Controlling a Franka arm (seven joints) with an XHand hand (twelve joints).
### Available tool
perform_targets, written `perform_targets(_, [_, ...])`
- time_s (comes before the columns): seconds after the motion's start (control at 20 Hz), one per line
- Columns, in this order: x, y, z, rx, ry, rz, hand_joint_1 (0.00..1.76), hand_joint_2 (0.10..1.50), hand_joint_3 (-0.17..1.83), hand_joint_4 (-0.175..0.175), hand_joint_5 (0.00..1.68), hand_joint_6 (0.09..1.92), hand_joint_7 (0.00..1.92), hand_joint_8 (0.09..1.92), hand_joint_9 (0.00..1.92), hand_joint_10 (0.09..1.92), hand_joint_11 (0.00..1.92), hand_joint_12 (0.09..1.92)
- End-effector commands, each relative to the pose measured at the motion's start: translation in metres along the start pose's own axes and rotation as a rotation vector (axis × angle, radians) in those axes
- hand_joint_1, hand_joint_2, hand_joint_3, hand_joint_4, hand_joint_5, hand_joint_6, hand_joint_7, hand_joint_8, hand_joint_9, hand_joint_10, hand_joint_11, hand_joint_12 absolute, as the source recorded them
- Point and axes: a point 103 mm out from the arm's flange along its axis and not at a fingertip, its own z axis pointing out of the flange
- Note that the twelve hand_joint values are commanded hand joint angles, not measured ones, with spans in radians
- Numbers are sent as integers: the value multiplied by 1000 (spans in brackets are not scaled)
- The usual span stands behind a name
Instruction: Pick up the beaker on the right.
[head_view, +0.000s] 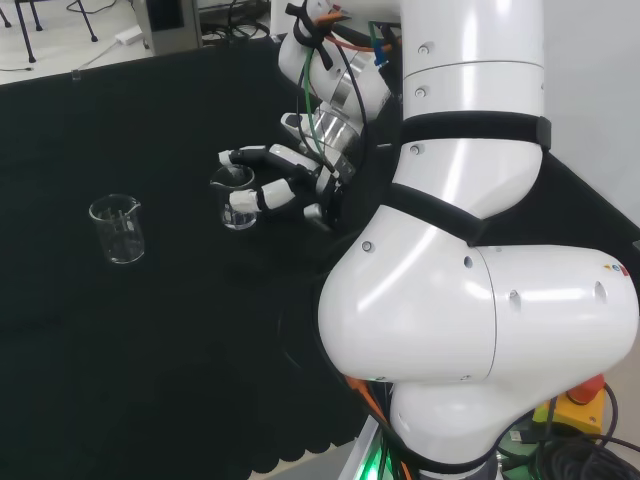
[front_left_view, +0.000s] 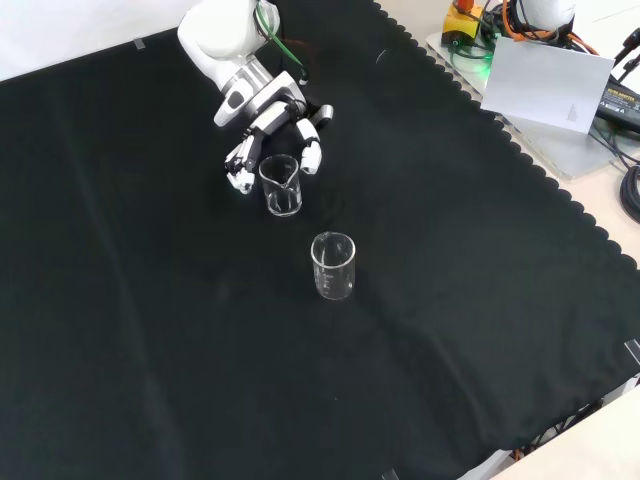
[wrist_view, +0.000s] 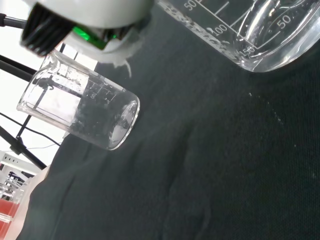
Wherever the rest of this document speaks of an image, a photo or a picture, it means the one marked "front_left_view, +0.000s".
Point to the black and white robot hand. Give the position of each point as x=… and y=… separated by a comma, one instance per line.
x=265, y=107

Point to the clear glass beaker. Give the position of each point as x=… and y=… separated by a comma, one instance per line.
x=334, y=285
x=281, y=200

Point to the yellow stop button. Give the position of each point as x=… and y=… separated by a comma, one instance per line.
x=462, y=22

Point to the black table cloth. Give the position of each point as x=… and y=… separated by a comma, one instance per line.
x=200, y=325

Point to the pale board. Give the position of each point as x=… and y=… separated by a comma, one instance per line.
x=540, y=85

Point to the black power adapter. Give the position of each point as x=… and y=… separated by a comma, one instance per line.
x=620, y=105

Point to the metal base plate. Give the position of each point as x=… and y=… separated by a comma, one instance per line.
x=560, y=150

